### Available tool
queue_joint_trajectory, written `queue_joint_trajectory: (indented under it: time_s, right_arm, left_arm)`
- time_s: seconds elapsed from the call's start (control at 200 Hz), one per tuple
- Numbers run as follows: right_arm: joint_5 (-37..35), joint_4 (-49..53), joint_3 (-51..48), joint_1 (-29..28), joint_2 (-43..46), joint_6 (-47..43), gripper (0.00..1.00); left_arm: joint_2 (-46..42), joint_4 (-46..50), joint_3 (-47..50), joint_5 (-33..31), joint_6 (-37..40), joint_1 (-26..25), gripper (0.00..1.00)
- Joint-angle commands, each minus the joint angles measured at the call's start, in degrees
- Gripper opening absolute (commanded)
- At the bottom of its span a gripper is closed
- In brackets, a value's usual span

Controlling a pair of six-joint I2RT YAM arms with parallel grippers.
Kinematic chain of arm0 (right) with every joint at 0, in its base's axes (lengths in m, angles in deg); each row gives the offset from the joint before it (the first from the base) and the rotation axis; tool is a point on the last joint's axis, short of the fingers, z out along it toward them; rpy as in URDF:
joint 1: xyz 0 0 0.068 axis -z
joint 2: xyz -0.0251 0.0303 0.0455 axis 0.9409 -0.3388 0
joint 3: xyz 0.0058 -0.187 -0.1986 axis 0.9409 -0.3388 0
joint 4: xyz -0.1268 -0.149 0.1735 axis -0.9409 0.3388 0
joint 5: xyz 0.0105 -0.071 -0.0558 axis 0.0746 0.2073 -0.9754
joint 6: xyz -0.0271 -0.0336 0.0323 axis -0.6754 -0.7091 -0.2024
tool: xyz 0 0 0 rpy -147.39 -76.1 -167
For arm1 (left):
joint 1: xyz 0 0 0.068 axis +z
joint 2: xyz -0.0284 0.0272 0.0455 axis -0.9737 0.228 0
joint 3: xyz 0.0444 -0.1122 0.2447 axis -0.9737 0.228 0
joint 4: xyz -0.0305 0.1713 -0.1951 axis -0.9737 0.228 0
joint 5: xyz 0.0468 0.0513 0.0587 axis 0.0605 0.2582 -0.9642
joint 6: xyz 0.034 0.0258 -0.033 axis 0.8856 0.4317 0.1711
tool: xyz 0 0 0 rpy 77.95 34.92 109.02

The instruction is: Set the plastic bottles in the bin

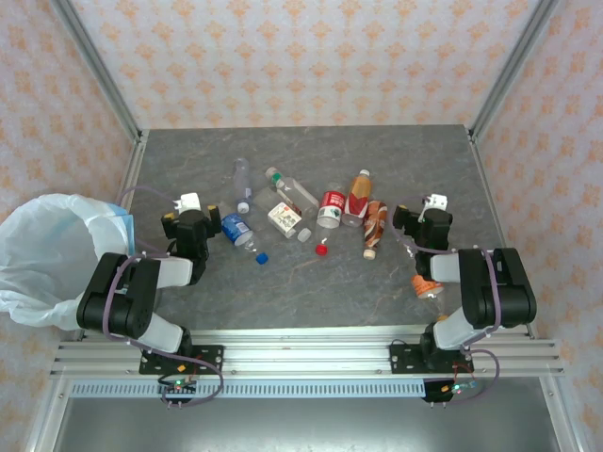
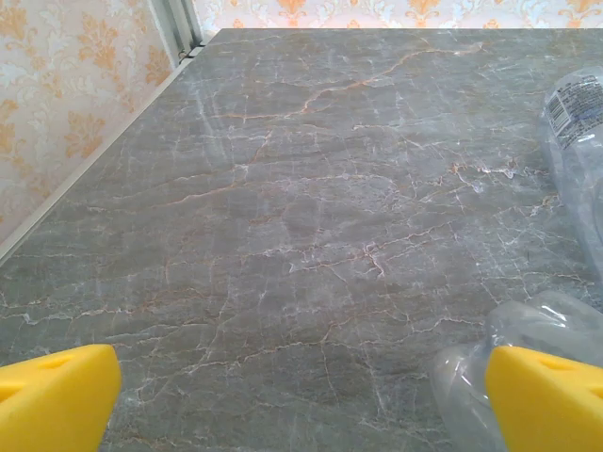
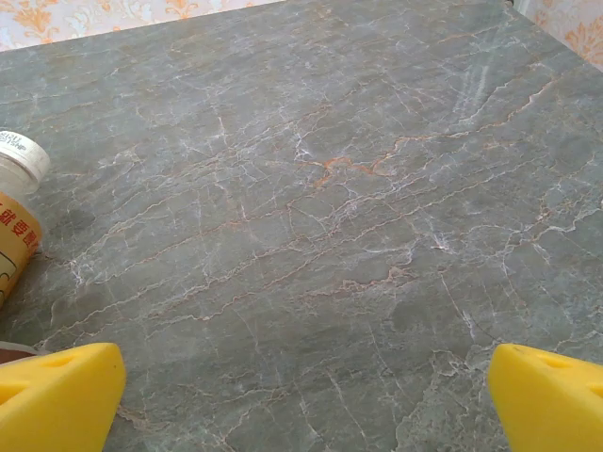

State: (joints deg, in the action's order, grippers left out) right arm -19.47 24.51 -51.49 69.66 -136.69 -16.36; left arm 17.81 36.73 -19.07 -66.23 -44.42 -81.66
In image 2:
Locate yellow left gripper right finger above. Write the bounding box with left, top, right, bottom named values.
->
left=484, top=345, right=603, bottom=452

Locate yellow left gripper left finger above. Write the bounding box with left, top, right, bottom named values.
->
left=0, top=343, right=123, bottom=452

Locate clear plastic bottle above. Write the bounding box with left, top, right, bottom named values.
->
left=431, top=289, right=603, bottom=452

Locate clear bottle with white label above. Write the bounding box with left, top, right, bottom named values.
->
left=541, top=65, right=603, bottom=302

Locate aluminium table side rail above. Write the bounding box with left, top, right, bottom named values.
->
left=0, top=55, right=195, bottom=266

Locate aluminium frame post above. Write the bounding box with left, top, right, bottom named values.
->
left=148, top=0, right=209, bottom=58

